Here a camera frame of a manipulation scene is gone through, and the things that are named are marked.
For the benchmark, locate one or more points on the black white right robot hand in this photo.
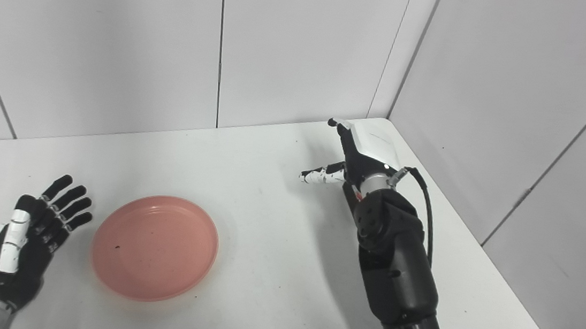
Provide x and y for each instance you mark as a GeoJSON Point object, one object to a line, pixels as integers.
{"type": "Point", "coordinates": [373, 145]}

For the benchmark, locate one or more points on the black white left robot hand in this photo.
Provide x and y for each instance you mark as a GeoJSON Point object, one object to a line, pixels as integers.
{"type": "Point", "coordinates": [25, 267]}

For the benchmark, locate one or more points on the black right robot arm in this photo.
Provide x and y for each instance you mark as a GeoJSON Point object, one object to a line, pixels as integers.
{"type": "Point", "coordinates": [401, 271]}

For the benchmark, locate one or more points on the pink round plate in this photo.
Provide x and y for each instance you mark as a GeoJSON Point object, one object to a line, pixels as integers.
{"type": "Point", "coordinates": [156, 248]}

